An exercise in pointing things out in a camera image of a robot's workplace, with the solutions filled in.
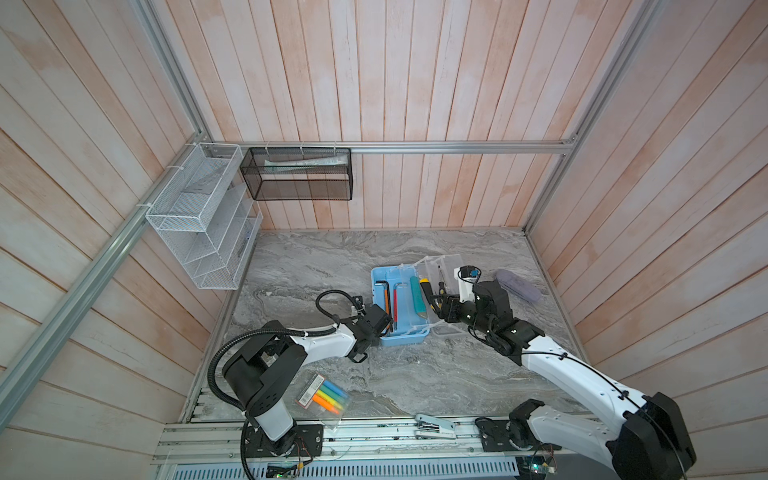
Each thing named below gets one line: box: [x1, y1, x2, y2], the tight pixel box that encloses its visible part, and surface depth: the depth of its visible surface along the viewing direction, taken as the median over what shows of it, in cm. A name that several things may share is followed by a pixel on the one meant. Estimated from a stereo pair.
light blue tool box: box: [371, 265, 430, 347], surface depth 100 cm
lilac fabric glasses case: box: [496, 269, 543, 302], surface depth 103 cm
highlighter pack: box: [294, 373, 351, 419], surface depth 81 cm
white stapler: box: [414, 414, 457, 439], surface depth 76 cm
